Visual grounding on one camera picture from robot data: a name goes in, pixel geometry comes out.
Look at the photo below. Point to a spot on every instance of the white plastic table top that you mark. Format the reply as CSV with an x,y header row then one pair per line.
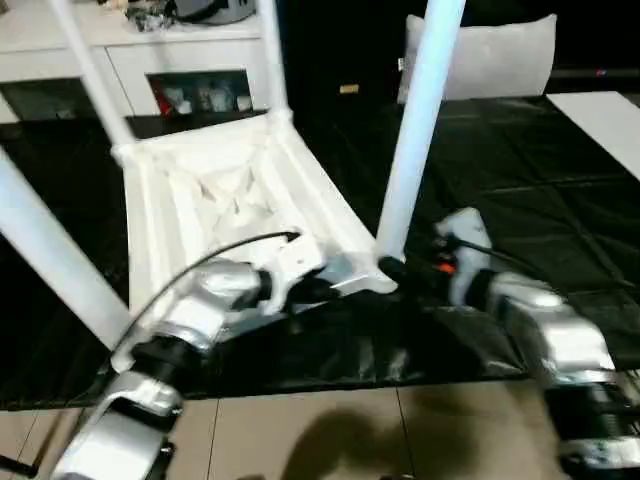
x,y
240,190

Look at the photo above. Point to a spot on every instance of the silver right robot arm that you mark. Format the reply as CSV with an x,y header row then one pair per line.
x,y
560,340

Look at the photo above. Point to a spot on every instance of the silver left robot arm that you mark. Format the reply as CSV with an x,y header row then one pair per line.
x,y
170,350

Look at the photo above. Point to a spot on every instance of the black table mat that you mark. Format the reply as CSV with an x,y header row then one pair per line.
x,y
520,190

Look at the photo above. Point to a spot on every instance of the small yellow tag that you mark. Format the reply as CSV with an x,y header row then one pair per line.
x,y
349,89

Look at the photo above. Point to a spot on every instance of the white flat board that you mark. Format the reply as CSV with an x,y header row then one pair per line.
x,y
600,125

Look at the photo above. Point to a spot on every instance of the grey cushion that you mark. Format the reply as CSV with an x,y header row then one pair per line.
x,y
500,58

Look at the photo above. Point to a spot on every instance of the white glass-door cabinet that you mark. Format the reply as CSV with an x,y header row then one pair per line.
x,y
130,60

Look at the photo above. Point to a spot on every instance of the dark items on cabinet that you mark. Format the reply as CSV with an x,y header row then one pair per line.
x,y
195,10

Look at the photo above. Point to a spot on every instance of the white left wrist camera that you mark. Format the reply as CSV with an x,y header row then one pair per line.
x,y
295,265

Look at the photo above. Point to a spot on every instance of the black metal frame leg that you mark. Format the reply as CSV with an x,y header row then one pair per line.
x,y
20,465

